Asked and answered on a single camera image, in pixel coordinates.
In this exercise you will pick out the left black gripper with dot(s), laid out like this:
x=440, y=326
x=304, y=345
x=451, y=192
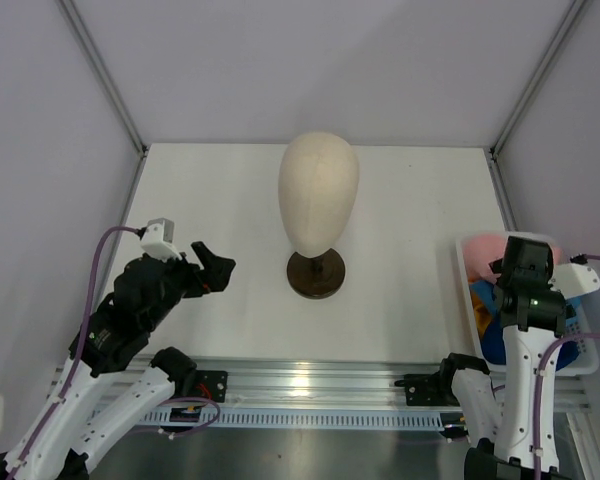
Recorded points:
x=214, y=276

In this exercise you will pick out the cream mannequin head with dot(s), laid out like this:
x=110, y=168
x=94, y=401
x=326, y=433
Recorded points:
x=317, y=188

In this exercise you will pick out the pink bucket hat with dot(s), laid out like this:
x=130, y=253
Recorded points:
x=479, y=252

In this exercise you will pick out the blue bucket hat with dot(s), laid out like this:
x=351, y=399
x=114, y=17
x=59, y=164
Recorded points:
x=483, y=290

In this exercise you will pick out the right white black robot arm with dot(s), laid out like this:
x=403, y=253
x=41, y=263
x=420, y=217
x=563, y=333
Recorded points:
x=515, y=438

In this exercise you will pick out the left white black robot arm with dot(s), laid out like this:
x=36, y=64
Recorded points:
x=68, y=440

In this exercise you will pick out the yellow hat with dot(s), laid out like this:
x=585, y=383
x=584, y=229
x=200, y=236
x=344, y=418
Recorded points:
x=487, y=324

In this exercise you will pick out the dark blue hat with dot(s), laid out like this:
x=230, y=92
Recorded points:
x=497, y=354

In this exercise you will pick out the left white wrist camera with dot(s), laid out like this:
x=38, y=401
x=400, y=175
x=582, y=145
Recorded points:
x=157, y=240

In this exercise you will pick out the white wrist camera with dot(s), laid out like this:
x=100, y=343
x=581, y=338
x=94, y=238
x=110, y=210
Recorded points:
x=576, y=278
x=157, y=240

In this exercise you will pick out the aluminium mounting rail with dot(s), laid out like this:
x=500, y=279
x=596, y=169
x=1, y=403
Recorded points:
x=271, y=384

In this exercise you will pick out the white slotted cable duct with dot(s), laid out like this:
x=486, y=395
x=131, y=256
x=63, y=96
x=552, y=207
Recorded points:
x=401, y=420

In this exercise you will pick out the left aluminium corner post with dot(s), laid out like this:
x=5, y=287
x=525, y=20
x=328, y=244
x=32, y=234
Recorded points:
x=93, y=57

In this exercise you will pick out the aluminium corner post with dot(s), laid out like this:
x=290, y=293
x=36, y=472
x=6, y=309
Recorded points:
x=93, y=57
x=558, y=41

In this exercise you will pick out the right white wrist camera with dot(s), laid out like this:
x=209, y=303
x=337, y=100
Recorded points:
x=576, y=278

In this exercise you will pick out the right aluminium corner post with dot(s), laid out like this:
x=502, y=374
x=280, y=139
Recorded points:
x=558, y=41

